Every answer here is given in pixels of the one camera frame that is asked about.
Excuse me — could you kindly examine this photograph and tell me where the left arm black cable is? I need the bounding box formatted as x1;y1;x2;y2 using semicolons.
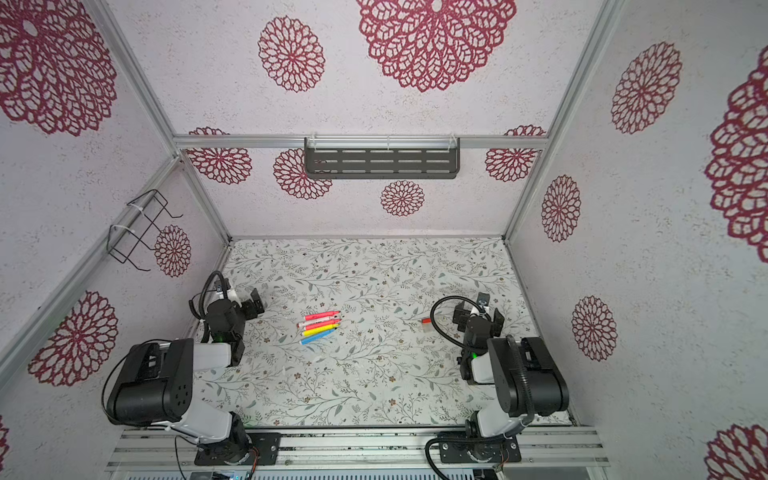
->
189;270;232;322

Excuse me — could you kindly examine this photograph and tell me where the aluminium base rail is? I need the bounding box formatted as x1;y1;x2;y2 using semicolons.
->
105;425;610;476

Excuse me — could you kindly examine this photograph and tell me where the black wire wall rack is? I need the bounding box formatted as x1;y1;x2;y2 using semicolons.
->
105;189;183;272

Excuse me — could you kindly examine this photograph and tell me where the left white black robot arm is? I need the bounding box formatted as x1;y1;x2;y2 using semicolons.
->
104;289;280;468

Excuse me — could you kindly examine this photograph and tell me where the blue highlighter pen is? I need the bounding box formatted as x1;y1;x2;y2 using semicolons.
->
300;328;337;345

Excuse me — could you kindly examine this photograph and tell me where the pink highlighter pen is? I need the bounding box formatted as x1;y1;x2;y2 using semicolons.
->
305;311;340;319
303;318;341;331

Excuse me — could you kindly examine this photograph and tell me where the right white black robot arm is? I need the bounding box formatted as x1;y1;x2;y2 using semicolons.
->
425;294;570;467

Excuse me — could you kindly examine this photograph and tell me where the lower pink highlighter pen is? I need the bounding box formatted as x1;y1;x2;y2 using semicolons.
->
303;318;341;331

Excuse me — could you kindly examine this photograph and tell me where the dark metal wall shelf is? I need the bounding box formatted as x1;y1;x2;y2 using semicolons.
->
304;137;461;180

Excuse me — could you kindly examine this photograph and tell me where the yellow highlighter pen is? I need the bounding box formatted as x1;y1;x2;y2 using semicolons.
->
302;322;340;338

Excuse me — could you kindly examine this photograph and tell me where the upper pink highlighter pen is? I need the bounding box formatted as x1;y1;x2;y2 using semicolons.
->
305;311;340;319

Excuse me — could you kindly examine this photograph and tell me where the white red marker pen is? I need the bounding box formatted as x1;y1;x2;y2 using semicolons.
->
297;317;332;328

